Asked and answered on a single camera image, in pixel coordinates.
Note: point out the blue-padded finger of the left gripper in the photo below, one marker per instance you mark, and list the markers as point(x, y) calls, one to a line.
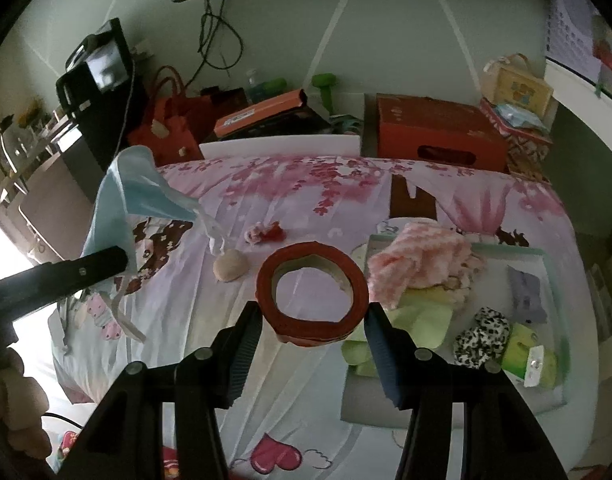
point(33, 289)

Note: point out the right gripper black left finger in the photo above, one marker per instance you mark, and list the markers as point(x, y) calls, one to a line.
point(123, 439)

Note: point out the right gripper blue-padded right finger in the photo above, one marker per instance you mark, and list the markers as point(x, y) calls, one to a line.
point(502, 439)

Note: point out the green tissue pack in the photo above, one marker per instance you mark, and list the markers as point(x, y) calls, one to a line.
point(541, 368)
point(515, 357)

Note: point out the leopard print cloth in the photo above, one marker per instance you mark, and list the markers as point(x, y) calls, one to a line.
point(484, 341)

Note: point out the lavender cloth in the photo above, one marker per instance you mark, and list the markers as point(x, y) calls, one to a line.
point(526, 298)

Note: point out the light green cloth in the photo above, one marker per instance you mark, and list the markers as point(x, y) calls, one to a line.
point(425, 320)

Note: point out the yellow sponge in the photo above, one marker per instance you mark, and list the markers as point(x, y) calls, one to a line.
point(440, 294)

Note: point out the blue face mask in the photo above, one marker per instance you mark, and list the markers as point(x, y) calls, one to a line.
point(132, 185)

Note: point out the pink fluffy towel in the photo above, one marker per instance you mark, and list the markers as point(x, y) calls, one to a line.
point(423, 255)

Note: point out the beige round sponge puff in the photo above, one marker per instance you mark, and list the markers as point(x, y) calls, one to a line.
point(230, 266)

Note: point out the small pink red scrunchie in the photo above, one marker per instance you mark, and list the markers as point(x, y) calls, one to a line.
point(264, 233)

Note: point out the red tape roll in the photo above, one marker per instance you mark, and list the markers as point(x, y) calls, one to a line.
point(311, 294)

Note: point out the person hand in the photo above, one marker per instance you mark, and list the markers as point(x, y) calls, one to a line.
point(24, 445)

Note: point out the black monitor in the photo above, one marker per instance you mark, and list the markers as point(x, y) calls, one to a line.
point(97, 90)

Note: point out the red handbag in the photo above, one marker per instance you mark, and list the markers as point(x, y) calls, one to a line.
point(174, 124)

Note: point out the red patterned box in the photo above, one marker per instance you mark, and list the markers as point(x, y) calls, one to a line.
point(527, 148)

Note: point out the red cardboard box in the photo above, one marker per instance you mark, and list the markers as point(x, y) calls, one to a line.
point(420, 128)

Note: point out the sanitizer bottle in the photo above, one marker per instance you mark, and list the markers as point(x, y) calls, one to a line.
point(255, 88)

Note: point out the white desk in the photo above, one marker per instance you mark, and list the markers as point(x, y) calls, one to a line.
point(579, 97)

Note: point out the orange flat box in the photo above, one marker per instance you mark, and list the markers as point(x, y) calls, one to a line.
point(270, 108)

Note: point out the beige gift bag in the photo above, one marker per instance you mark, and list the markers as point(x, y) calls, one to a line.
point(511, 80)

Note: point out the green dumbbell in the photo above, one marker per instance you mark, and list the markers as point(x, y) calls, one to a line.
point(325, 83)

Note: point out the lavender perforated basket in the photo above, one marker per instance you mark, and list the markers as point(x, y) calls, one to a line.
point(570, 39)

